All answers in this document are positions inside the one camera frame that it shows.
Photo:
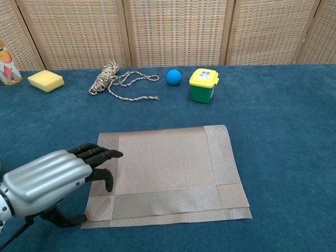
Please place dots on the juice bottle with white cap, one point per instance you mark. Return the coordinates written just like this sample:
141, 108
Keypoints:
8, 68

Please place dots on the blue felt table cover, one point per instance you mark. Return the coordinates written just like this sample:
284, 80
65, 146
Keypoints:
275, 131

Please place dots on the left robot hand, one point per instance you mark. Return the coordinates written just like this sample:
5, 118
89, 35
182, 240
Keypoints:
47, 178

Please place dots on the green container with yellow lid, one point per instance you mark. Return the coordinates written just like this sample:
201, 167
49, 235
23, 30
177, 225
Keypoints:
202, 89

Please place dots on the yellow sponge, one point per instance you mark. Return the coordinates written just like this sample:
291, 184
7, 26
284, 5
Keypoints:
44, 80

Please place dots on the woven bamboo screen panel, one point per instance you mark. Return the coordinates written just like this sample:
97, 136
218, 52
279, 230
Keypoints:
15, 34
323, 39
267, 34
178, 34
76, 34

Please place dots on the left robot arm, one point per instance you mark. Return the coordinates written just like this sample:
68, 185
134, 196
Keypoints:
4, 210

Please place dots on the brown woven placemat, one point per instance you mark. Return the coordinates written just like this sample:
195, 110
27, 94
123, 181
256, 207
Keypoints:
170, 170

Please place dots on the blue ball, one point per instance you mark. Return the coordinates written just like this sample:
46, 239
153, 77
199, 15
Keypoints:
173, 77

